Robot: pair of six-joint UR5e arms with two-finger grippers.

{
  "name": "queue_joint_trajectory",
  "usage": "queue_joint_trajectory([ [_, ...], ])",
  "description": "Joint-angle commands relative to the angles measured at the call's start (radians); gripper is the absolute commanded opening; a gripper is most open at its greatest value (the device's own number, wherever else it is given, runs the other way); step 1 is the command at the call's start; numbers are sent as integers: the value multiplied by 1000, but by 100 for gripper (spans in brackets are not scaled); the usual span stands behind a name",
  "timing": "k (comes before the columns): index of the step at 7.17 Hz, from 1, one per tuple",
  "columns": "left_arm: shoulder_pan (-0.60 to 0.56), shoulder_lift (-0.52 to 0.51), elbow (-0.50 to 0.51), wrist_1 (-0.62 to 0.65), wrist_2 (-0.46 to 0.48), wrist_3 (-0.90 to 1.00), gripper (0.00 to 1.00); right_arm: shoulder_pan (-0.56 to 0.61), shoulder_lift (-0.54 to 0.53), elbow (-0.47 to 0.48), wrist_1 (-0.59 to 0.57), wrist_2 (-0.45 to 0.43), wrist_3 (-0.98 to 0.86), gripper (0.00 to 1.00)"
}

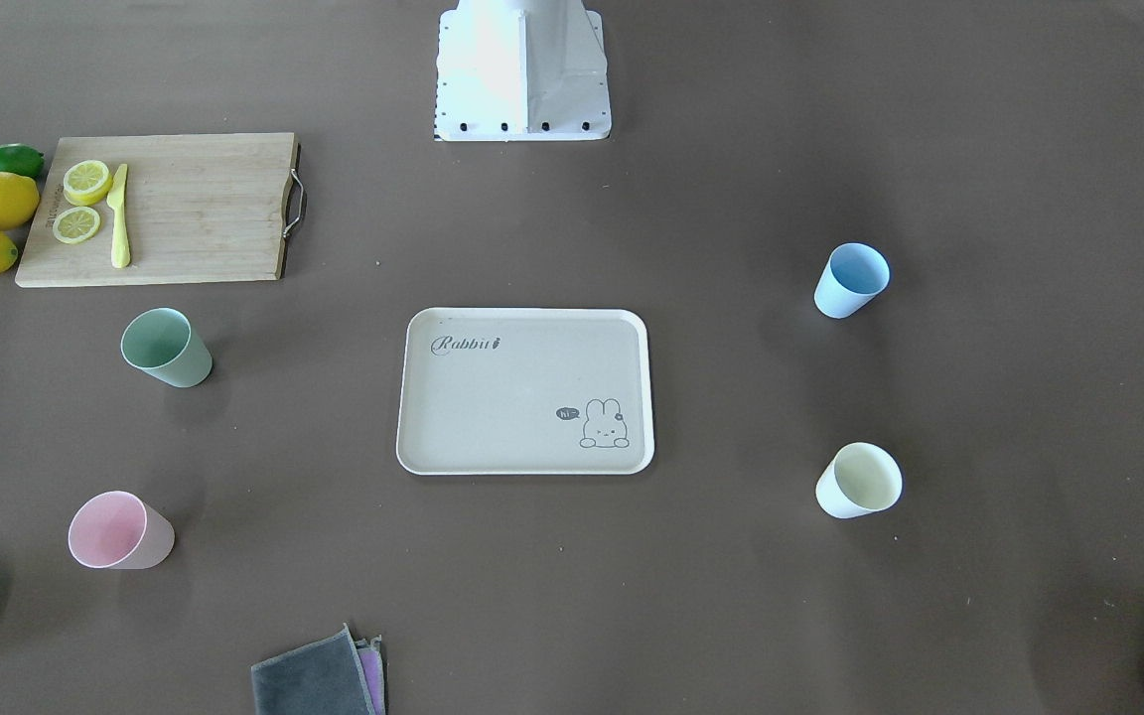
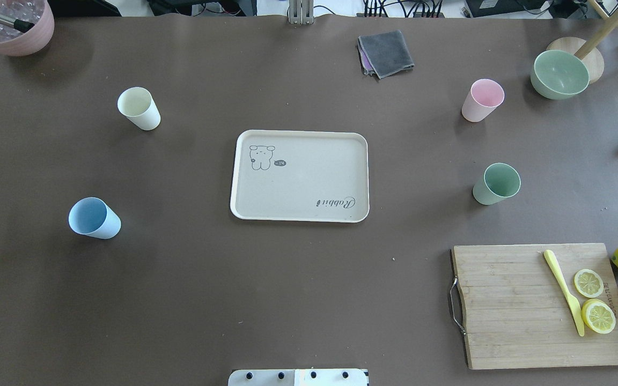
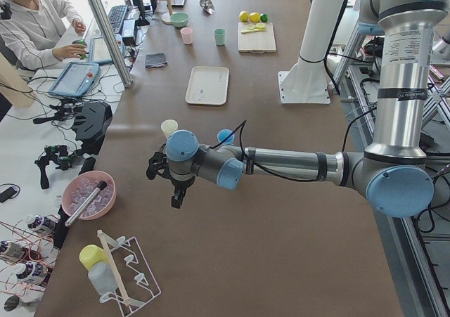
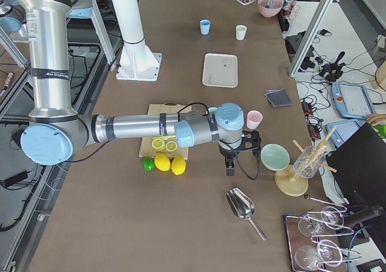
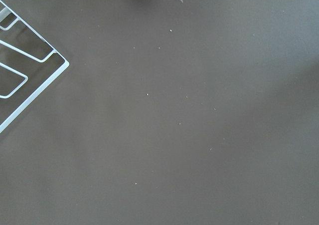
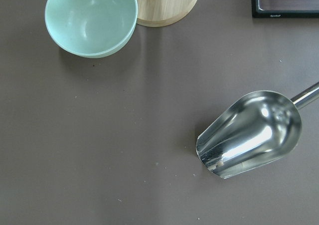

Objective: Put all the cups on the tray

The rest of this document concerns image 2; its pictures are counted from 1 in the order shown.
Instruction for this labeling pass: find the cream cup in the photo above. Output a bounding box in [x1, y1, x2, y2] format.
[117, 86, 161, 130]

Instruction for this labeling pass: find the green cup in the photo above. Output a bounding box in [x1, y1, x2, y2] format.
[473, 163, 521, 205]

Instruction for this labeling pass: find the pink cup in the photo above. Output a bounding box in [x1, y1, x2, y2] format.
[461, 79, 505, 122]

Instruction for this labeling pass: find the blue cup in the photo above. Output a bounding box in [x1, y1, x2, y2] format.
[68, 197, 122, 239]

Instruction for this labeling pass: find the beige rabbit tray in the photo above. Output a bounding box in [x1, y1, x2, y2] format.
[230, 130, 370, 223]

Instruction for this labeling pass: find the purple cloth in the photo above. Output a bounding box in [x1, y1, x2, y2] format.
[357, 43, 375, 76]

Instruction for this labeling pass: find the grey folded cloth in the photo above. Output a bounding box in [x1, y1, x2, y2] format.
[357, 29, 414, 79]

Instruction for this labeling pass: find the white control box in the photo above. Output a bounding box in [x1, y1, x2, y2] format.
[228, 368, 370, 385]

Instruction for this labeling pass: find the wooden cutting board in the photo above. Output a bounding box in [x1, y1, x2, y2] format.
[451, 243, 618, 370]

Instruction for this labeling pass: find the green bowl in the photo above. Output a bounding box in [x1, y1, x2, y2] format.
[530, 50, 590, 100]

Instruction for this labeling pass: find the yellow plastic knife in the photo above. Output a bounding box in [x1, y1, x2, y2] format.
[543, 249, 585, 337]

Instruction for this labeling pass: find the upper lemon slice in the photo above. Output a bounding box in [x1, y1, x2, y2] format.
[573, 269, 604, 299]

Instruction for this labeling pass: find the lemon slice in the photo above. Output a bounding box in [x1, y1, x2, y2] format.
[573, 269, 604, 299]
[581, 299, 616, 334]

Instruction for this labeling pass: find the lower lemon slice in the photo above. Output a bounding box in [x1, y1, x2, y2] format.
[581, 299, 616, 334]

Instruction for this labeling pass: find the wooden stand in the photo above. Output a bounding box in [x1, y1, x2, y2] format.
[547, 1, 618, 84]

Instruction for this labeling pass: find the pink ice bucket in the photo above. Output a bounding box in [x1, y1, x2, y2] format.
[0, 1, 55, 56]

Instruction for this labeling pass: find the metal camera post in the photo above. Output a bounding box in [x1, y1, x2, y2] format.
[288, 0, 314, 25]

